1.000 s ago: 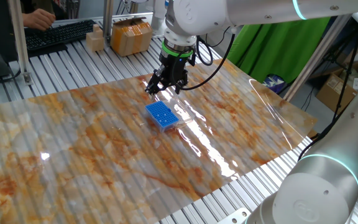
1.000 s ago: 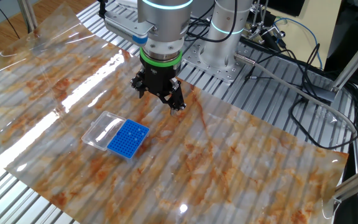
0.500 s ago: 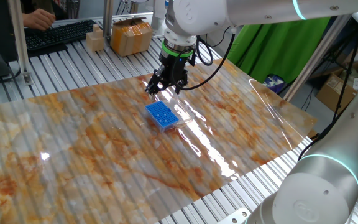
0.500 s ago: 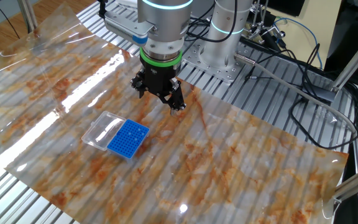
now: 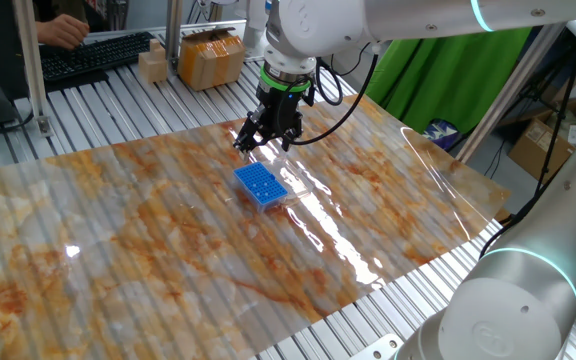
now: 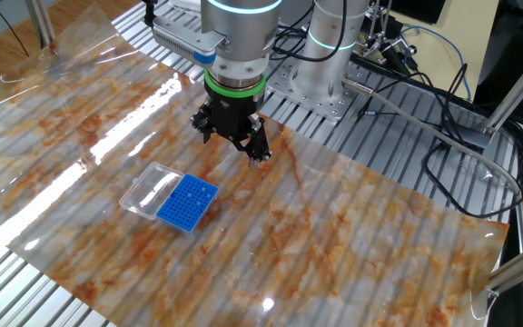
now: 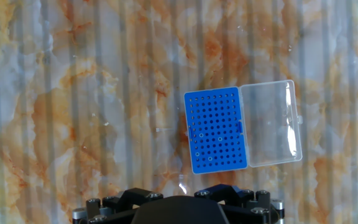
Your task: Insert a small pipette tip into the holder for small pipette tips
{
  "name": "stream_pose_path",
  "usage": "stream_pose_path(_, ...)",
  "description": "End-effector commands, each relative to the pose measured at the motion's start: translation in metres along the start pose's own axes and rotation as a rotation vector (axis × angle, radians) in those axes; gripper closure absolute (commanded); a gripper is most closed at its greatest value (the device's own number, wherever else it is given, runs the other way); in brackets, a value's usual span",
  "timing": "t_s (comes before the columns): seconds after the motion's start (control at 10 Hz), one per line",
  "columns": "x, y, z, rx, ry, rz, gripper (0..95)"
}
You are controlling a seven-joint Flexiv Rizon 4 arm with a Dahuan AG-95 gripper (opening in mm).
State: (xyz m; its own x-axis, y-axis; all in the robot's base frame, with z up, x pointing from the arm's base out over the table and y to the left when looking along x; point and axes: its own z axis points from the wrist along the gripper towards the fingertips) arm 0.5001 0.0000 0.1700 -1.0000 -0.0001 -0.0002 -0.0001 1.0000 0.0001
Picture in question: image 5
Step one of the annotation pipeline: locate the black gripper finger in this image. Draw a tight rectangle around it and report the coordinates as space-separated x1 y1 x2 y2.
279 114 306 153
231 112 266 156

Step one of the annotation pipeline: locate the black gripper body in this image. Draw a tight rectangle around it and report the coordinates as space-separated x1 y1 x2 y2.
252 83 317 138

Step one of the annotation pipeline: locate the blue pipette tip holder box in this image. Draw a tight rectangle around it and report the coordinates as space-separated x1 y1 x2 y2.
231 153 315 215

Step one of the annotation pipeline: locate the person's bare hand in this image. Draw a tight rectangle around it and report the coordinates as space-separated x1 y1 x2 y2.
35 13 91 51

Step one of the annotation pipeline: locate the taped cardboard box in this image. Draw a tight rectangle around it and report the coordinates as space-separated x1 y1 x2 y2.
176 27 247 93

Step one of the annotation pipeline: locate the wooden block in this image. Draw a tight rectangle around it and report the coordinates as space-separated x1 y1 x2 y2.
137 38 170 85

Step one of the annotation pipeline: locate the blue patterned bag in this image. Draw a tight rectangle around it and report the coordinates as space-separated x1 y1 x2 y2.
421 118 460 151

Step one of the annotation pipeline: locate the orange marble pattern mat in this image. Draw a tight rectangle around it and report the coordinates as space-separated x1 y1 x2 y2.
0 93 513 360

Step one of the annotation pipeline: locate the green cloth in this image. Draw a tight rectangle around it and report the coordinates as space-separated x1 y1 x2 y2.
364 25 534 136

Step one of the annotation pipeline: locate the black computer keyboard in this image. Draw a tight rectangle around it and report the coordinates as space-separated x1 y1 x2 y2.
39 30 157 84

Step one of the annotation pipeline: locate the person's dark torso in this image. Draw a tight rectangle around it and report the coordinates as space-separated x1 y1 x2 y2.
32 0 92 22

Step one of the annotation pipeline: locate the open cardboard box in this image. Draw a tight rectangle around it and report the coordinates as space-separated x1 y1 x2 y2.
506 93 576 184

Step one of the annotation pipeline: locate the black tripod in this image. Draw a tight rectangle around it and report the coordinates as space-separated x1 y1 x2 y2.
510 47 576 226

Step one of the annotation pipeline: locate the green flange ring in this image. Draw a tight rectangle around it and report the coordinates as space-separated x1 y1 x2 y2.
259 64 314 94

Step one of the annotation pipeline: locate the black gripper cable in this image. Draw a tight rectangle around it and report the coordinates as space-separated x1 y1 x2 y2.
275 42 381 148

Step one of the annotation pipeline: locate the black camera cable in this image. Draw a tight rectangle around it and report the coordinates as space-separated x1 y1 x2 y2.
314 56 345 107

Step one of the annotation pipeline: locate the aluminium frame post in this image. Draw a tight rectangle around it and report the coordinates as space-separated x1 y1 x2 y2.
454 20 569 165
164 0 185 76
11 0 54 138

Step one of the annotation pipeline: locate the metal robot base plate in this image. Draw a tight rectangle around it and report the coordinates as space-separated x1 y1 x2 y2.
350 333 405 360

